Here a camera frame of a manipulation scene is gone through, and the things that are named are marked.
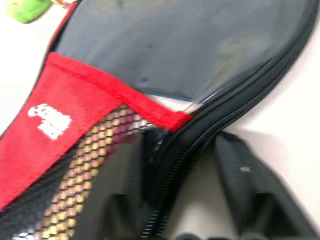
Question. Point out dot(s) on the red and black paddle case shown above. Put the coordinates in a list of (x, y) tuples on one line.
[(155, 50)]

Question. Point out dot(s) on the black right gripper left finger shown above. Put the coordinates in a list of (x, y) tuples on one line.
[(125, 190)]

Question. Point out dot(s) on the green round object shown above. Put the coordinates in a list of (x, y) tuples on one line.
[(26, 10)]

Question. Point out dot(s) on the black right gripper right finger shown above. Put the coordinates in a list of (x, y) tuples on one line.
[(250, 190)]

